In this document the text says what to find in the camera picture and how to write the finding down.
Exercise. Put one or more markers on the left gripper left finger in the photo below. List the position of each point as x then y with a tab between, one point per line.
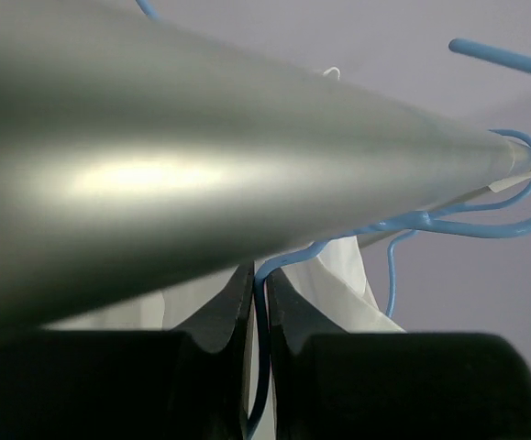
185	383

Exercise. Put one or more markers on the blue wire hanger right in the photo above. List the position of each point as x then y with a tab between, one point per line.
148	10

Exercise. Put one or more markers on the white skirt on right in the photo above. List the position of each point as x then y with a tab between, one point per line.
334	282

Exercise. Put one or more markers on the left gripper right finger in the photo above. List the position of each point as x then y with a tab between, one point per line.
333	384

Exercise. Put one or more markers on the blue wire hanger of skirt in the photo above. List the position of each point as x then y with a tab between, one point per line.
410	223

